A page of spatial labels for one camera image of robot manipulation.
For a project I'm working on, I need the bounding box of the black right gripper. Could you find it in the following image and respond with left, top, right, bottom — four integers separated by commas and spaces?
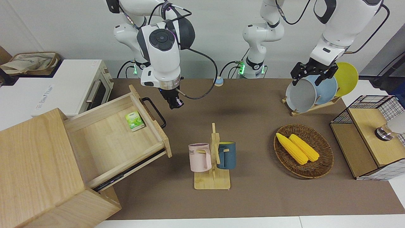
159, 87, 185, 110

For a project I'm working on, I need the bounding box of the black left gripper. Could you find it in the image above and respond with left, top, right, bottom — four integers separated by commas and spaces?
291, 59, 339, 87

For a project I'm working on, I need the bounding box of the light wooden drawer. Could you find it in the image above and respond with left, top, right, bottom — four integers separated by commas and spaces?
65, 85, 173, 193

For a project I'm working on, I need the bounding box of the grey plate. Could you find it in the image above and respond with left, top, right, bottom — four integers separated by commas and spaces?
285, 79, 317, 113

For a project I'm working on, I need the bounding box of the light blue plate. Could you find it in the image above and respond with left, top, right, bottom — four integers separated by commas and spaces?
305, 75, 338, 105

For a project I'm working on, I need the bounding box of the wooden plate rack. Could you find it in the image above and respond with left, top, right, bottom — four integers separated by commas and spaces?
282, 95, 342, 117

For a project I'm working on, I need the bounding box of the yellow plate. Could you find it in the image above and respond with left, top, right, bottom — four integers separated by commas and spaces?
334, 62, 359, 97

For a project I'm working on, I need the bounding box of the green tea packet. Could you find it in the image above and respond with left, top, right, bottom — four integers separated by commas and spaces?
125, 111, 146, 132

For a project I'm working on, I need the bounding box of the pink mug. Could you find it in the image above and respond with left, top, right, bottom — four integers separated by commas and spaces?
188, 143, 212, 173

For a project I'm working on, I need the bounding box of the yellow corn cob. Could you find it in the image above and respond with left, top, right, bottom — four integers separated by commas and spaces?
276, 132, 309, 165
289, 134, 320, 162

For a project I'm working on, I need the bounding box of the dark blue mug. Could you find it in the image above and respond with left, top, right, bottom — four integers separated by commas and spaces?
217, 141, 236, 170

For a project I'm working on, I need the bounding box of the black stand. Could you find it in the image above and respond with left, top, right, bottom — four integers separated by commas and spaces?
359, 52, 405, 95

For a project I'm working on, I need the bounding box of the wooden mug rack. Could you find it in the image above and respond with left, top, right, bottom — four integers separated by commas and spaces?
194, 123, 231, 190

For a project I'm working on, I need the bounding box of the brown wicker basket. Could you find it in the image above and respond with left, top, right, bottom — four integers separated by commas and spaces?
273, 124, 334, 179

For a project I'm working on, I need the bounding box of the glass bulb with metal base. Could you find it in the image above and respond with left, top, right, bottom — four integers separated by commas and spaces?
375, 120, 405, 141

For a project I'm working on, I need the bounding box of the white toaster oven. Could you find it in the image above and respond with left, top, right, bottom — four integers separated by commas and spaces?
31, 59, 114, 118

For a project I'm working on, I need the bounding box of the brown table mat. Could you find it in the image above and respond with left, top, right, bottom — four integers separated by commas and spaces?
108, 78, 405, 220

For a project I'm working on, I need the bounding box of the brown tray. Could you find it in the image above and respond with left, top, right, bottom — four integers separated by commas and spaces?
9, 52, 60, 76

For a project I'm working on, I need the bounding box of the light wooden cabinet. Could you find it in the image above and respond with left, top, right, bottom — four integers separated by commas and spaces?
0, 108, 122, 228

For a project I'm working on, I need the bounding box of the beige paper bag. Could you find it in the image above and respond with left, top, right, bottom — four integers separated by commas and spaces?
0, 54, 53, 75

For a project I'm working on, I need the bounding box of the black metal drawer handle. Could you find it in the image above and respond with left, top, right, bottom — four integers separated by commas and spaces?
142, 97, 167, 129

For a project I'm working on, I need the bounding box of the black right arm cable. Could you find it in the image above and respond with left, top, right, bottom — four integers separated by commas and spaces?
176, 47, 219, 100

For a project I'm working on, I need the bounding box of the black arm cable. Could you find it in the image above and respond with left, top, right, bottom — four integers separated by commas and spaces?
176, 47, 219, 100
345, 4, 390, 54

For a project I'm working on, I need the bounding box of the black left base cable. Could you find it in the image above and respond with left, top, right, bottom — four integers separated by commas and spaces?
220, 60, 241, 79

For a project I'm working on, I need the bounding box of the black base cable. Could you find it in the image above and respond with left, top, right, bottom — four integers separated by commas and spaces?
116, 60, 136, 79
220, 60, 241, 79

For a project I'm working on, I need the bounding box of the black right base cable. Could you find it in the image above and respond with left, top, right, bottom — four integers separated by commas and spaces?
116, 60, 136, 79

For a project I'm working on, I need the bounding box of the wire and wood shelf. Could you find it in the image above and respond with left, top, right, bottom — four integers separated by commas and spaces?
329, 95, 405, 181

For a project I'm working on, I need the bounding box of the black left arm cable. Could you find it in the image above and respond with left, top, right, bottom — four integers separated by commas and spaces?
345, 4, 390, 54

